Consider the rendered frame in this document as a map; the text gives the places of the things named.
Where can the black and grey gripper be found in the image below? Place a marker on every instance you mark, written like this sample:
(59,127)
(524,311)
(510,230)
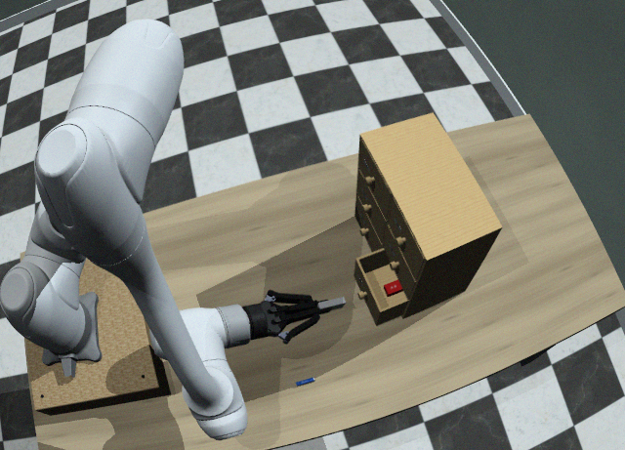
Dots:
(278,316)

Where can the red nine-volt battery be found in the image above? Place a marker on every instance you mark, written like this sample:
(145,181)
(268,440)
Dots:
(392,288)

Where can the small wooden chest of drawers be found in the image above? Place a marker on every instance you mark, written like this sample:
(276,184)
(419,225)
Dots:
(441,201)

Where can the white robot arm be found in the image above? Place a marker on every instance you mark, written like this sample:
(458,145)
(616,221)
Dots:
(91,174)

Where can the brown wooden drawer front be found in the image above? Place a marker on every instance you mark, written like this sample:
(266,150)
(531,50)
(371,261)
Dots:
(375,268)
(374,179)
(367,228)
(410,249)
(375,214)
(399,264)

